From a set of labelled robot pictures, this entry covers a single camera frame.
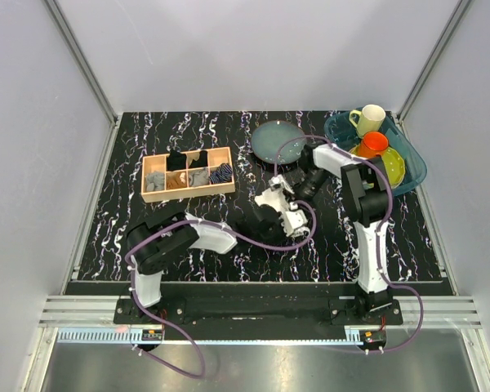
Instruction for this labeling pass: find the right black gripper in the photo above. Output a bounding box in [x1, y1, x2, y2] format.
[283, 167, 331, 221]

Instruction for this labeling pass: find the white underwear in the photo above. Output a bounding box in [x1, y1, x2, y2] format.
[255, 188, 290, 213]

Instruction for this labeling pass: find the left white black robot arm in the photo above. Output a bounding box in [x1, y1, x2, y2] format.
[126, 206, 287, 323]

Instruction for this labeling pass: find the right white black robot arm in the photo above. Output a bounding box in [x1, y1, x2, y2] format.
[295, 144, 393, 324]

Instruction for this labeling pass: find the blue-green ceramic plate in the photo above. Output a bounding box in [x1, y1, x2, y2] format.
[251, 120, 306, 165]

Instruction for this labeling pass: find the navy striped rolled cloth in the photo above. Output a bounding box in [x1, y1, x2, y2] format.
[209, 163, 233, 185]

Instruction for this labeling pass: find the teal transparent plastic bin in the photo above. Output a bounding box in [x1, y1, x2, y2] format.
[324, 112, 427, 196]

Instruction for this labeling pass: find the grey rolled cloth middle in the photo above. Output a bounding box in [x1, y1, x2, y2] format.
[188, 167, 210, 188]

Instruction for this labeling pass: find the grey rolled cloth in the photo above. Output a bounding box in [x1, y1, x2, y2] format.
[145, 171, 166, 192]
[188, 167, 210, 188]

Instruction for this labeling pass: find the orange mug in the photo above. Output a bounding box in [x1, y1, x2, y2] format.
[356, 131, 389, 158]

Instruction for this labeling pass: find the small black rolled cloth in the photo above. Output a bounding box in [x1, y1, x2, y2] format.
[187, 150, 208, 168]

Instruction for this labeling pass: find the yellow-green dotted plate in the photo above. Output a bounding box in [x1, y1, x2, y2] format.
[371, 147, 406, 189]

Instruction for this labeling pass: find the pale yellow mug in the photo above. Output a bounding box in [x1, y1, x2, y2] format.
[349, 104, 386, 138]

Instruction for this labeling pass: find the brown rolled cloth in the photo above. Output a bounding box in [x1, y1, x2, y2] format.
[166, 171, 188, 190]

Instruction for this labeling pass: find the wooden divided organizer box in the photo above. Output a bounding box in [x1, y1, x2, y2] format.
[140, 147, 236, 203]

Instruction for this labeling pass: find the grey rolled cloth left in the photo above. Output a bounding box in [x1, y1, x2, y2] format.
[145, 171, 166, 192]

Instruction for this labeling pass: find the right connector box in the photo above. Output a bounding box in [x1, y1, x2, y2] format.
[360, 329, 387, 350]

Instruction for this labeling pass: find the connector box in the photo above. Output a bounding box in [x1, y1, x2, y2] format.
[141, 325, 164, 344]
[360, 329, 387, 350]

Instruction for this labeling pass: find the left connector box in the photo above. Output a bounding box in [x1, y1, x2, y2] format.
[141, 325, 164, 344]

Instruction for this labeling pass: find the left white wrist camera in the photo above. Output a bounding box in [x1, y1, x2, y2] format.
[280, 203, 310, 238]

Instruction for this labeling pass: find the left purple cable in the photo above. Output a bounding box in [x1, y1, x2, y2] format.
[124, 199, 318, 379]

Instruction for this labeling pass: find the front aluminium rail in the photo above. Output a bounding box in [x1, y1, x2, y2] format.
[38, 296, 481, 328]

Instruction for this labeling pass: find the right aluminium frame post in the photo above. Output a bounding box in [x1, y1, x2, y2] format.
[396, 0, 474, 122]

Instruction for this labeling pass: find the aluminium frame post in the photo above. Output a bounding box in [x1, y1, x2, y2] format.
[42, 0, 118, 125]
[396, 0, 474, 122]

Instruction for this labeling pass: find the left aluminium frame post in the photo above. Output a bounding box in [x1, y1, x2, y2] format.
[42, 0, 118, 125]

